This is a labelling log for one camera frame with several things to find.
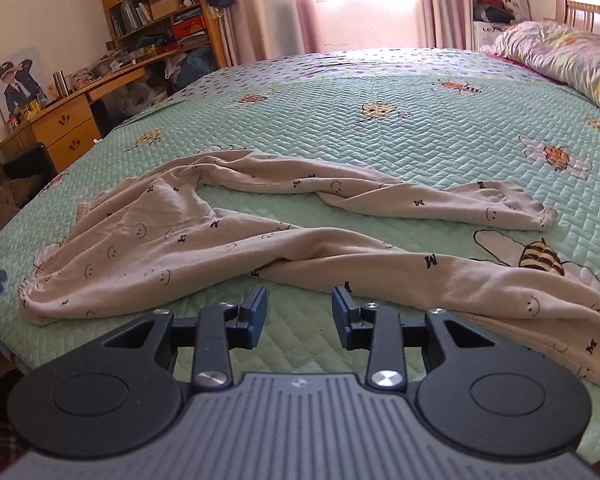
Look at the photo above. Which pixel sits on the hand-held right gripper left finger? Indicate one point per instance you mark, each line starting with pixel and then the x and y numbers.
pixel 257 316

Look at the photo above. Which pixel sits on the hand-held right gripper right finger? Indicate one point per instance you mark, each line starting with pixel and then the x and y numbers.
pixel 342 317

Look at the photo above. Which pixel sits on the beige smiley print pants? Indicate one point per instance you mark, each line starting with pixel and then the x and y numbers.
pixel 180 240

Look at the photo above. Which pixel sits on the wooden desk with drawers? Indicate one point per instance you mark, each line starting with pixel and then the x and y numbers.
pixel 62 125

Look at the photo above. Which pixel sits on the green bee print quilted bedspread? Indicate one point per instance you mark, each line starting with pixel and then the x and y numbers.
pixel 330 125

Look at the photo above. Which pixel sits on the framed child portrait photo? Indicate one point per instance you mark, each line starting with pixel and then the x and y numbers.
pixel 17 85

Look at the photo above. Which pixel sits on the steel tumbler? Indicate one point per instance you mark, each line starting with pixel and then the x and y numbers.
pixel 60 83

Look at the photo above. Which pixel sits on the blue bag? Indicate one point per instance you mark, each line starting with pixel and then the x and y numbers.
pixel 195 67

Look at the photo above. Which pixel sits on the wooden bookshelf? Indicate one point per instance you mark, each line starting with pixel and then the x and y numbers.
pixel 211 30

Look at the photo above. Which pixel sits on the pink curtain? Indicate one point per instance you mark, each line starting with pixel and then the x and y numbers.
pixel 445 5
pixel 280 10

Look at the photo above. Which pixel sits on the pink floral duvet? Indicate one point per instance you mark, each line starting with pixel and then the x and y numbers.
pixel 565 55

